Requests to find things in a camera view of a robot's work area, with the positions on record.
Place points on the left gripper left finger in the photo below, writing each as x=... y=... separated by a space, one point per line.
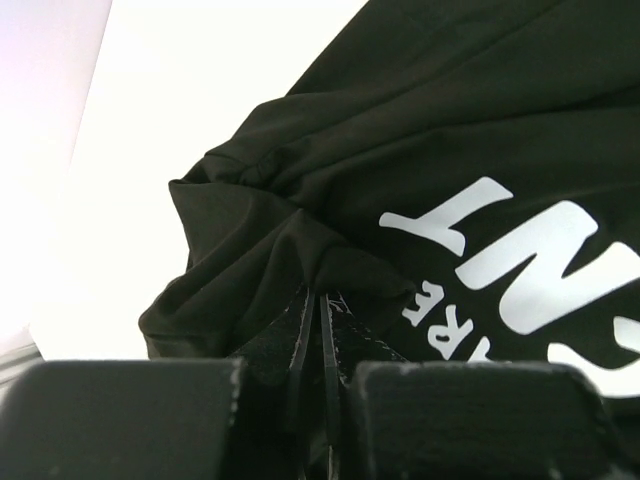
x=230 y=418

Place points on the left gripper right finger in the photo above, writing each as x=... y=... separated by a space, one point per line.
x=388 y=418

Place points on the black printed t-shirt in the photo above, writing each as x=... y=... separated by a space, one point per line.
x=465 y=174

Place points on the left aluminium frame post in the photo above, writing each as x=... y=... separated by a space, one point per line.
x=15 y=362

